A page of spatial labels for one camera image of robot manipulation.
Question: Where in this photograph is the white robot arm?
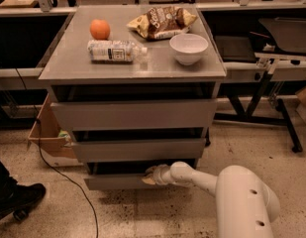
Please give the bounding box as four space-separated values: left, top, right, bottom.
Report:
142 162 280 238

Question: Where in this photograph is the grey drawer cabinet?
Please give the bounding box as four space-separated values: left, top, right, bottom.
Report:
38 5 228 186

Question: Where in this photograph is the grey bottom drawer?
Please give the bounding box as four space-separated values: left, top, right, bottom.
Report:
84 159 196 190

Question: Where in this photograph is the white bowl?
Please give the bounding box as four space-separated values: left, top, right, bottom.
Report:
169 34 209 65

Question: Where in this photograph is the cardboard box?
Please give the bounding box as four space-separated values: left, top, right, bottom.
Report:
28 96 80 167

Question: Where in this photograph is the grey middle drawer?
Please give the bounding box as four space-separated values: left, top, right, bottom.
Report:
71 139 204 163

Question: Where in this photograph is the clear plastic water bottle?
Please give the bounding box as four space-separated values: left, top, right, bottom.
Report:
87 40 148 62

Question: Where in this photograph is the dark tray on stand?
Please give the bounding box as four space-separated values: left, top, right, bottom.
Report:
258 17 306 55

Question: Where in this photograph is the orange fruit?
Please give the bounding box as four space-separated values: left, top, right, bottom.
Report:
90 19 110 40

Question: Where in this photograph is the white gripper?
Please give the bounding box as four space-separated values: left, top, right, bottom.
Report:
142 165 174 185

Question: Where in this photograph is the grey top drawer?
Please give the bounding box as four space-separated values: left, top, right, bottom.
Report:
51 99 217 131

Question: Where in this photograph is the black metal stand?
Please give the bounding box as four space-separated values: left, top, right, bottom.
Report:
213 52 304 154

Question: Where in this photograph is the grey drawer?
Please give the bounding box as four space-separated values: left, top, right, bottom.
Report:
71 139 204 163
51 99 217 131
84 159 196 190

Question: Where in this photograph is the black shoe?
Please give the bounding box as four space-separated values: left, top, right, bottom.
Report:
0 183 46 221

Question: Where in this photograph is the brown chip bag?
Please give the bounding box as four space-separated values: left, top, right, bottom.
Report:
127 6 198 41

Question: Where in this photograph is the black cable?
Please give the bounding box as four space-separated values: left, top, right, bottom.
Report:
14 67 99 238

